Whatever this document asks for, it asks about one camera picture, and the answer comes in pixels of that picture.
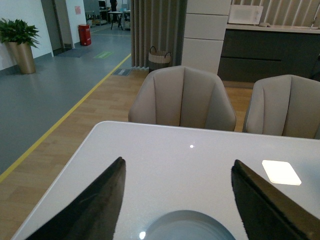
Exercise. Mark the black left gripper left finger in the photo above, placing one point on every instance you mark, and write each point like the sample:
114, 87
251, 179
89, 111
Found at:
93, 214

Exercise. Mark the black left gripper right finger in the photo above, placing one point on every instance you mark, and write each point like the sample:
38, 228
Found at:
267, 213

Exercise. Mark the light blue round plate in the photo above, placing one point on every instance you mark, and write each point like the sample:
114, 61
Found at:
186, 225

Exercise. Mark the beige chair right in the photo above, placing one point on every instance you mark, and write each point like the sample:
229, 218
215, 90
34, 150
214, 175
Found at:
285, 105

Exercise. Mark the beige chair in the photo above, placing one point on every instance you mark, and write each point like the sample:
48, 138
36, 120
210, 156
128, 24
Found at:
184, 97
285, 105

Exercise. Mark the beige chair left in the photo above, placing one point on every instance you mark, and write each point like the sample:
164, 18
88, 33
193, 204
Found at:
184, 97

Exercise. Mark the dark kitchen counter cabinet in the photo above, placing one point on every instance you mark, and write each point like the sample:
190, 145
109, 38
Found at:
253, 53

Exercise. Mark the gold plant pot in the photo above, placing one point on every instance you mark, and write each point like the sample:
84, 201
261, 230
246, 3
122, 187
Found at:
23, 56

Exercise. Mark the red bin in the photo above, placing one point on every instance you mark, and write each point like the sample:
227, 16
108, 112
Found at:
84, 34

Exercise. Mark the green potted plant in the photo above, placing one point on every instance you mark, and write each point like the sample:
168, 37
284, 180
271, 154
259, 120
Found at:
18, 31

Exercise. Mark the white microwave oven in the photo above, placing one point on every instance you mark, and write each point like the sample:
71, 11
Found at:
245, 14

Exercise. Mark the white tall cabinet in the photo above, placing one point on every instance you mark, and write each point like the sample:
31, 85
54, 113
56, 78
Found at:
204, 33

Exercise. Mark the grey curtain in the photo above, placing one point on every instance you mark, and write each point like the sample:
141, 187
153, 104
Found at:
158, 23

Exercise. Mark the distant work table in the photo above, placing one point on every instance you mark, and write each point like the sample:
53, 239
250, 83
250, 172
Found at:
120, 18

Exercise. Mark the person in black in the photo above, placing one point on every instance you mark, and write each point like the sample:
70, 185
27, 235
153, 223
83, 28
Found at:
113, 4

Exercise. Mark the woven basket with handles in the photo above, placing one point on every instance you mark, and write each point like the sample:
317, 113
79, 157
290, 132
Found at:
158, 59

